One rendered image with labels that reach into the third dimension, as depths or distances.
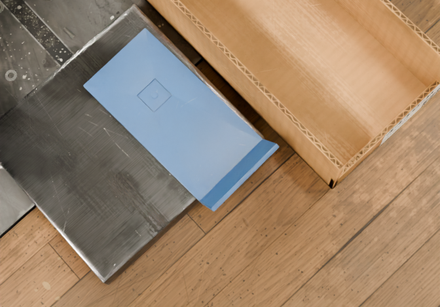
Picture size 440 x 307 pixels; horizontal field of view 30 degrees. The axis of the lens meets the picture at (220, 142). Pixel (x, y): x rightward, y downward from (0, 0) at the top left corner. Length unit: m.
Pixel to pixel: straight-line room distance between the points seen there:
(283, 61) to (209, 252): 0.17
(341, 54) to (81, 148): 0.23
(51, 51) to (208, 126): 0.16
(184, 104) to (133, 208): 0.09
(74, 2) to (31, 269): 0.23
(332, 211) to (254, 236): 0.07
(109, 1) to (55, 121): 0.12
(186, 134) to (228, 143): 0.03
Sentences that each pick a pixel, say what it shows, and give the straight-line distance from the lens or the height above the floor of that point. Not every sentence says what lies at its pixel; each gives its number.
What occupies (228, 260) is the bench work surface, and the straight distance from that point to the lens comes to 0.66.
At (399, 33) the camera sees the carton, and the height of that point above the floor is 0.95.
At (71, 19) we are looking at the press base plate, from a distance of 0.73.
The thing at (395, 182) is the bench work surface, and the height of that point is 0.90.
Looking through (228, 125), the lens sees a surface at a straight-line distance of 0.65.
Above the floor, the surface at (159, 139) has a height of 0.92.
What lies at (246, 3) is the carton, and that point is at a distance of 0.71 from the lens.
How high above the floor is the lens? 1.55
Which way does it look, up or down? 75 degrees down
